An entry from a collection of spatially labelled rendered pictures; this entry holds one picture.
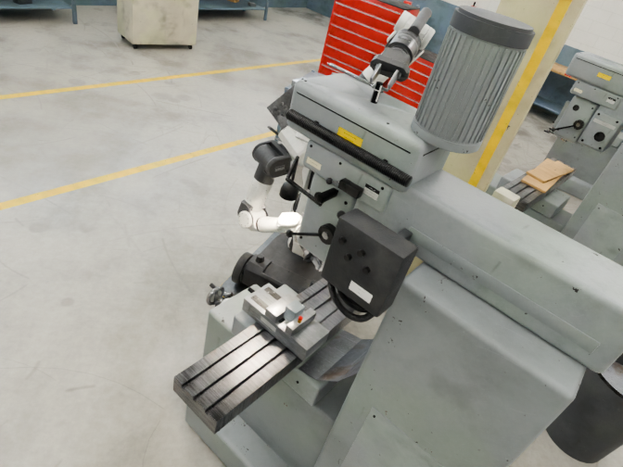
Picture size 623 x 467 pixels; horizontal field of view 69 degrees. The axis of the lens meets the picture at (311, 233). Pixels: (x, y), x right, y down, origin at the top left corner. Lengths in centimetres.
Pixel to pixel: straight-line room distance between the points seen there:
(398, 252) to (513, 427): 58
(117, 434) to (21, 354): 74
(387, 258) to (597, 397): 220
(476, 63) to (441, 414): 97
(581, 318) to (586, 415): 197
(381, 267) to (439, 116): 42
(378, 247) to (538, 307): 45
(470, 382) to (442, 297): 24
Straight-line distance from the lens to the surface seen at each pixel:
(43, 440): 273
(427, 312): 131
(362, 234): 113
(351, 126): 136
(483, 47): 122
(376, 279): 116
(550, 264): 128
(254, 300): 192
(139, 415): 273
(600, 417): 321
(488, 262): 131
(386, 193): 136
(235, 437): 245
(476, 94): 124
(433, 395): 147
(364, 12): 689
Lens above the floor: 234
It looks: 35 degrees down
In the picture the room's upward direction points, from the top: 16 degrees clockwise
